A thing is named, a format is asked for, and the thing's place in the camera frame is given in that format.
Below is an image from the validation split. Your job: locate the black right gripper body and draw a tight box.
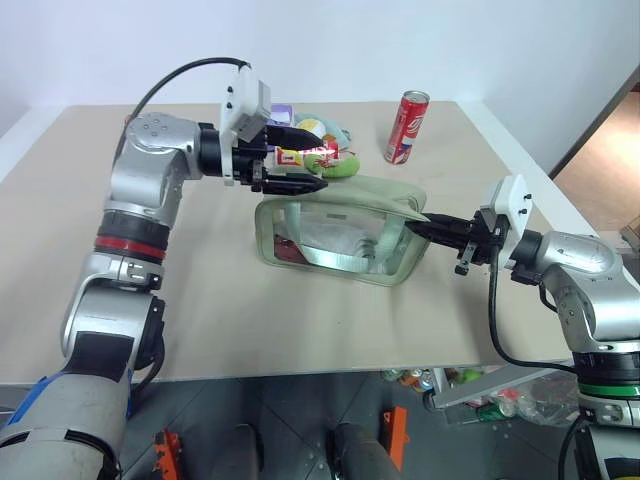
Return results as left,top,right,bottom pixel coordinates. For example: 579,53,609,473
454,209,507,276

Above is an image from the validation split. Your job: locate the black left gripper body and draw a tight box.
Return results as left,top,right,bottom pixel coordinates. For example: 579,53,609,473
232,124,282,194

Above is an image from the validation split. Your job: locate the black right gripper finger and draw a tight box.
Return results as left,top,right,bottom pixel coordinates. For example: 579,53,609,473
422,212,476,233
405,221,474,249

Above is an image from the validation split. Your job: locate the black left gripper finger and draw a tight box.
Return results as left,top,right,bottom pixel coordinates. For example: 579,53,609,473
266,124,327,151
262,174,330,198

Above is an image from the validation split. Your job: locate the green pouch with clear window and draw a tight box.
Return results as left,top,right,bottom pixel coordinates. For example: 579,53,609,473
253,174,430,288

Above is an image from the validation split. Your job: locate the yellow teal plush toy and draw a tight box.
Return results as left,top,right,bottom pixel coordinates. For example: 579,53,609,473
293,113,352,151

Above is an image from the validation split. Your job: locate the white tissue pack inside pouch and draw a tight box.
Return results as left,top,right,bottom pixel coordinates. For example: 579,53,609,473
298,213,377,257

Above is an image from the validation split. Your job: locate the red item inside pouch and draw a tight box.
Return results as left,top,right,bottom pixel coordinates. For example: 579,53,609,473
272,236,307,264

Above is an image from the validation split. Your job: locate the red white snack packet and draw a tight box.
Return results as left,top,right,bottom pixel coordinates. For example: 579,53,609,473
272,140,352,170

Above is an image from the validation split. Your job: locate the red soda can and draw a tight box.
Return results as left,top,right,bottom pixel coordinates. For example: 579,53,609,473
383,89,431,166

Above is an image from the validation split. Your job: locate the white storage bin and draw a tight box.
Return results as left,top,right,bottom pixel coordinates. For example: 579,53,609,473
423,357,581,427

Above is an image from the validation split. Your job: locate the clear bag of bottles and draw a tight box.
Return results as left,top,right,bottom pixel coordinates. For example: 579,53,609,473
474,374,584,429

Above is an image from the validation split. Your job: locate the orange black tool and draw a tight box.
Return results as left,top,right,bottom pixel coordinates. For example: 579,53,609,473
378,406,410,472
153,428,185,472

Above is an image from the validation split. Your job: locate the dark rounded shape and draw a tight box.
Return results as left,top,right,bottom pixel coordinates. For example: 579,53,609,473
326,422,397,480

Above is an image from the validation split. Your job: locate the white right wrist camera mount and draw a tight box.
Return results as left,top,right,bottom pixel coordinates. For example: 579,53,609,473
478,174,534,272

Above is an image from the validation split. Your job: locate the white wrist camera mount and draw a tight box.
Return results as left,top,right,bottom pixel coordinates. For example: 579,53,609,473
478,174,534,272
218,67,274,189

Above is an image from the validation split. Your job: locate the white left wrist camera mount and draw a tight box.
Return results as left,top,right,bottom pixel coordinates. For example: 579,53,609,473
218,67,274,189

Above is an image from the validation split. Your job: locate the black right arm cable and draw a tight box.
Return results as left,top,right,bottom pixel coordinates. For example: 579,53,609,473
486,247,584,374

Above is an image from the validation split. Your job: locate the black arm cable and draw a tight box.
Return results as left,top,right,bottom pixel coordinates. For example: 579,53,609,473
486,247,584,374
113,56,254,166

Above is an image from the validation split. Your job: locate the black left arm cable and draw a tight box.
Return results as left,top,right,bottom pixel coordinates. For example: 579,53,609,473
113,56,254,166

